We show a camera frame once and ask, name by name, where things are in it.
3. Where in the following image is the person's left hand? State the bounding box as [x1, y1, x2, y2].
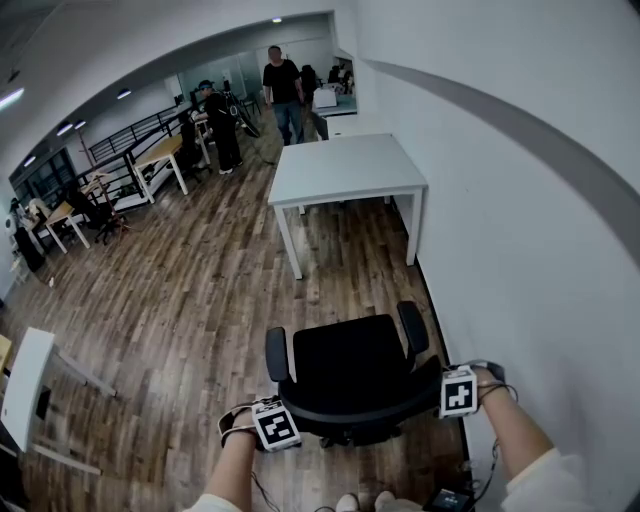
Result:
[223, 407, 258, 435]

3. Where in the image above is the white low cabinet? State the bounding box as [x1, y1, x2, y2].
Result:
[324, 113, 386, 141]

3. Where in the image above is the thin black cable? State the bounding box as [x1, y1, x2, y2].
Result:
[248, 468, 282, 512]
[462, 437, 502, 504]

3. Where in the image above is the person's right hand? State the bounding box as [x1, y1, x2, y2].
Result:
[472, 366, 497, 397]

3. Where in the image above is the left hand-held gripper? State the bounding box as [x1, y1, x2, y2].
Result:
[249, 395, 303, 454]

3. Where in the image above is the person's right forearm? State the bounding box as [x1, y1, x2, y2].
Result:
[478, 392, 557, 482]

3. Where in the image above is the wooden top desk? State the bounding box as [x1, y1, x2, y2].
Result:
[43, 200, 92, 255]
[131, 134, 190, 205]

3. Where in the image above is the person's left forearm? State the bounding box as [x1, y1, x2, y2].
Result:
[203, 429, 259, 504]

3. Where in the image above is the white table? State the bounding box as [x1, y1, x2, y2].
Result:
[0, 327, 120, 476]

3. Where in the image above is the black mesh office chair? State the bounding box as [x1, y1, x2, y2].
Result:
[264, 299, 445, 450]

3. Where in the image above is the grey hand strap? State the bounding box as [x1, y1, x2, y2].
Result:
[467, 358, 507, 389]
[217, 402, 256, 450]

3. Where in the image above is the wooden coat rack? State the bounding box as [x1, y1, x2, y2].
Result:
[73, 127, 135, 235]

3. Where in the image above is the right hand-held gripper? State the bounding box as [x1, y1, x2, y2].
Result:
[438, 363, 480, 420]

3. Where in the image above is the black metal railing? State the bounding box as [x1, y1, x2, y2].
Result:
[8, 102, 211, 214]

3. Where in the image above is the white desk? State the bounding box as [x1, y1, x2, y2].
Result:
[267, 132, 430, 281]

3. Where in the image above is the black screen device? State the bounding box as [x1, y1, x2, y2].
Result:
[422, 487, 476, 512]

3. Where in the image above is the person's white clothing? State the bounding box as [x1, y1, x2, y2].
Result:
[182, 446, 604, 512]

